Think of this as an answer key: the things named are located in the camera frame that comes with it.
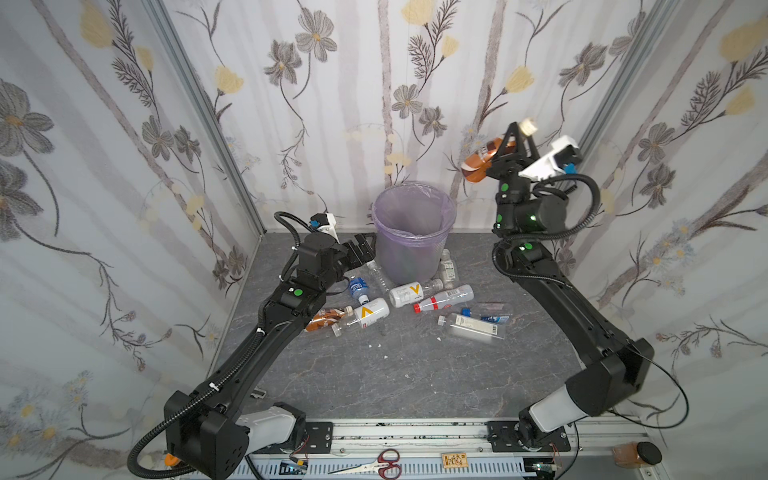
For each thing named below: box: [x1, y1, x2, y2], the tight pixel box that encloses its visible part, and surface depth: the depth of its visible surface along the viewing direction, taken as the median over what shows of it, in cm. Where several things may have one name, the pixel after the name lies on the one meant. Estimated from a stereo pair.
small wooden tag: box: [442, 453, 469, 468], surface depth 72 cm
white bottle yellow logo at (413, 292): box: [389, 278, 444, 308], surface depth 97 cm
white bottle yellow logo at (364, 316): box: [331, 297, 390, 337], surface depth 92 cm
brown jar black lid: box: [613, 441, 662, 468], surface depth 66 cm
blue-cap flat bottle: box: [461, 303, 514, 323], surface depth 97 cm
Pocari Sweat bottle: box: [349, 277, 370, 305], surface depth 100 cm
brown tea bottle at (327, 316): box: [304, 306, 353, 332], surface depth 94 cm
